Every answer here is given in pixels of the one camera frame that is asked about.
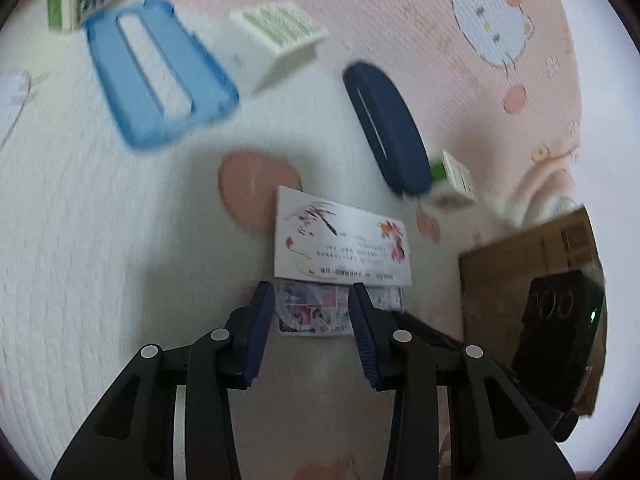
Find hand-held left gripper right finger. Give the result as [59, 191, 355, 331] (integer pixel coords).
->
[347, 282, 576, 480]

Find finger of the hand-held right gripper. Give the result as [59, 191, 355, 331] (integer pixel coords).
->
[392, 311, 471, 351]

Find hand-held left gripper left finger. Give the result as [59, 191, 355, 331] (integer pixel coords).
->
[50, 281, 276, 480]

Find printed tissue packet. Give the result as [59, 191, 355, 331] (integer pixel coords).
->
[275, 280, 405, 336]

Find cardboard box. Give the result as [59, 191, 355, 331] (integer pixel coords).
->
[457, 206, 608, 418]

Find white box red flowers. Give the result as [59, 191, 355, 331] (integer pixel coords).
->
[272, 186, 413, 288]

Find navy glasses case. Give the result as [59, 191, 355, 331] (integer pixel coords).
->
[342, 61, 433, 198]

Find blue plastic frame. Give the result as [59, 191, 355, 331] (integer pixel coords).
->
[82, 0, 241, 151]

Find small white green box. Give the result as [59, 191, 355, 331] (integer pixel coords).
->
[430, 150, 478, 211]

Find pink cat print blanket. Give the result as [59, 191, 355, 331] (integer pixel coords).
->
[0, 0, 601, 480]

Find white box with green text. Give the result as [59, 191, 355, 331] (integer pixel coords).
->
[210, 2, 328, 96]

